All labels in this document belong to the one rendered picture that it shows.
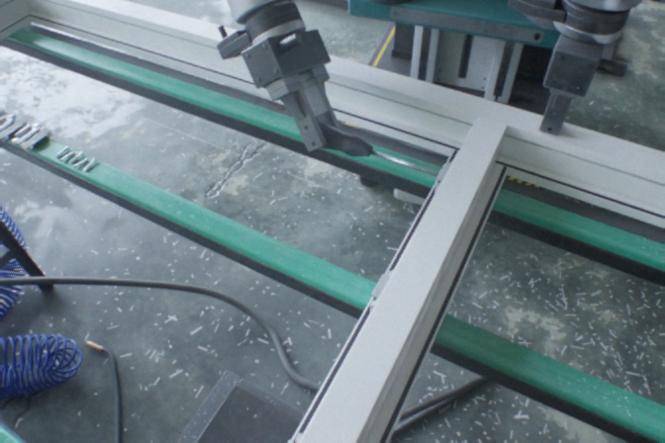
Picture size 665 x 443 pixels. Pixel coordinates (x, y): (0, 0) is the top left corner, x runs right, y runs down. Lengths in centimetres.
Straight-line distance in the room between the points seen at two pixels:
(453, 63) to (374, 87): 105
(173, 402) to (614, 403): 119
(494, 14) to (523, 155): 75
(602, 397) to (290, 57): 52
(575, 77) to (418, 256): 26
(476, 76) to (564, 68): 121
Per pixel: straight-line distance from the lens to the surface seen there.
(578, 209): 77
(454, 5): 147
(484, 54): 178
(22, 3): 131
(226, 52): 74
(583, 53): 61
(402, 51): 196
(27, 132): 95
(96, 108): 253
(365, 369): 49
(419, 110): 77
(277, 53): 65
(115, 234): 193
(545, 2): 63
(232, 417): 86
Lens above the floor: 139
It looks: 48 degrees down
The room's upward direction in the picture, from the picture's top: 2 degrees counter-clockwise
